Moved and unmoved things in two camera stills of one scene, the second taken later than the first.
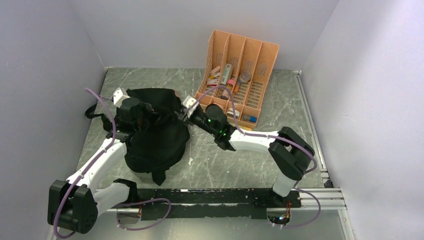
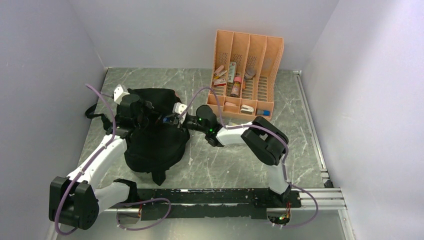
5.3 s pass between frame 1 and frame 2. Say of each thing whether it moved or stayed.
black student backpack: stayed
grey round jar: moved
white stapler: moved
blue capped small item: moved
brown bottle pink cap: moved
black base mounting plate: stayed
